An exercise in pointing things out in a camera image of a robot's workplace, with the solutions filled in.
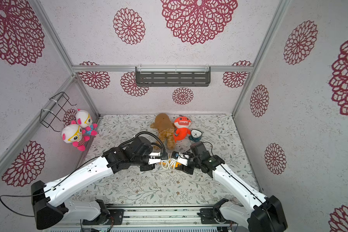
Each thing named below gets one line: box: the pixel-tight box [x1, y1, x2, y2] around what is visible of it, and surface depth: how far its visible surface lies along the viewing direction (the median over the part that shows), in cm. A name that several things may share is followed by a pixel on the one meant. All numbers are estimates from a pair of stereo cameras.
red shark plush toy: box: [174, 116, 192, 144], surface depth 108 cm
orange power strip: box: [159, 159, 182, 168], surface depth 76 cm
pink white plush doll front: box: [61, 123, 90, 152], surface depth 87 cm
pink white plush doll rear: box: [71, 108, 99, 136], surface depth 96 cm
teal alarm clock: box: [188, 128, 203, 143], surface depth 105 cm
